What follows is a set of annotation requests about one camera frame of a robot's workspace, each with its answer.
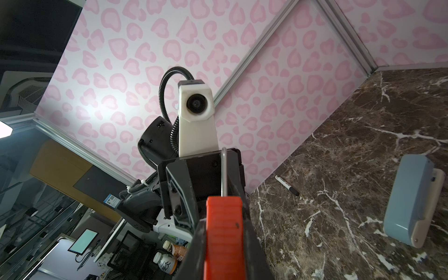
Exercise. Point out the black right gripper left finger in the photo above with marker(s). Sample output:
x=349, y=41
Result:
x=192, y=267

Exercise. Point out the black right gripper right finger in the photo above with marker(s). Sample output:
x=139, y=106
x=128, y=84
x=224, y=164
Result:
x=256, y=264

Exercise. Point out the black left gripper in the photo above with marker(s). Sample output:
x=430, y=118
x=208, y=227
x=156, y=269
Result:
x=186, y=183

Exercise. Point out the red key fob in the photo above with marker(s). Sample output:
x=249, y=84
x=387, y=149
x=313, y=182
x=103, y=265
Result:
x=224, y=259

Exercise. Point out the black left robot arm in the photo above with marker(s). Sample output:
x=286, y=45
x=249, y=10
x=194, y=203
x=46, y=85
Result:
x=142, y=206

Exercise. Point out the white black marker pen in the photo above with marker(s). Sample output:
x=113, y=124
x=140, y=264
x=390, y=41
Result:
x=289, y=187

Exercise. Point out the light blue rectangular bar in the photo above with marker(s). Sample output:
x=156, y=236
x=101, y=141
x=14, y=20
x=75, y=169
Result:
x=413, y=200

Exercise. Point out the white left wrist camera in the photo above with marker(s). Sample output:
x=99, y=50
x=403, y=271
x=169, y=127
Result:
x=197, y=131

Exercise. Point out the diagonal aluminium frame bar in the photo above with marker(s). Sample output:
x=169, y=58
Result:
x=255, y=49

